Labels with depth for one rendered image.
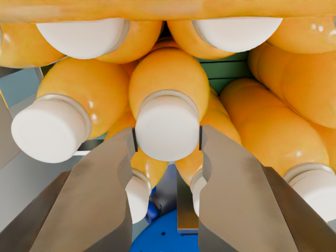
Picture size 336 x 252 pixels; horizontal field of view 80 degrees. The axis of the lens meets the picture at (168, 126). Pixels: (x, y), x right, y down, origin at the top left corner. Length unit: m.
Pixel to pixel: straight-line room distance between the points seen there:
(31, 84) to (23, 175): 0.80
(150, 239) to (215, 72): 0.28
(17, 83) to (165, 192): 1.33
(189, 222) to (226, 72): 0.22
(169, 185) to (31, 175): 0.61
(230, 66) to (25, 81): 1.38
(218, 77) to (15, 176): 0.71
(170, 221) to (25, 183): 0.62
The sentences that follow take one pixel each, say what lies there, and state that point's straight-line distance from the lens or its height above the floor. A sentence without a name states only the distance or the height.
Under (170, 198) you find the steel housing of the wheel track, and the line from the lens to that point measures 0.43.
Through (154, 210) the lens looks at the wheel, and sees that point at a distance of 0.39.
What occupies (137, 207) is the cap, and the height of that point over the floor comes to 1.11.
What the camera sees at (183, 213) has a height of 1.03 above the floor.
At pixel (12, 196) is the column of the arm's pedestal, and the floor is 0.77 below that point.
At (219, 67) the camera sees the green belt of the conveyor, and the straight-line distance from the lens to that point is 0.33.
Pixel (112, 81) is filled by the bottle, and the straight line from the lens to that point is 0.17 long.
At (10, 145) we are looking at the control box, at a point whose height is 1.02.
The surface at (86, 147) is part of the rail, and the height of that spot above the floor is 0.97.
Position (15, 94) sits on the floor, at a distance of 1.64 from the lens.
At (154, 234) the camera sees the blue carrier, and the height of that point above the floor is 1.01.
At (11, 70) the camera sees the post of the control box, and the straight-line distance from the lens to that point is 0.36.
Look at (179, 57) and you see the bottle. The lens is 0.16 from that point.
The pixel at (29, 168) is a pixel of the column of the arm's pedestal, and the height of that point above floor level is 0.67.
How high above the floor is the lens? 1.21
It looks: 61 degrees down
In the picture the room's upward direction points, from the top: 177 degrees counter-clockwise
